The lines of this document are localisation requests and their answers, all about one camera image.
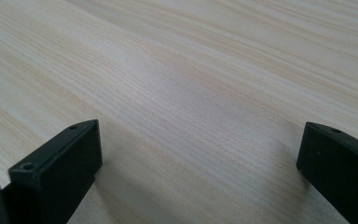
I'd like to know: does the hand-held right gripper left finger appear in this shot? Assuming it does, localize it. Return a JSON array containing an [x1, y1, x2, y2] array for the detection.
[[0, 119, 103, 224]]

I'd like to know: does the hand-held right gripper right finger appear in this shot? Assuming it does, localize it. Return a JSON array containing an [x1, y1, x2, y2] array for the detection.
[[296, 121, 358, 224]]

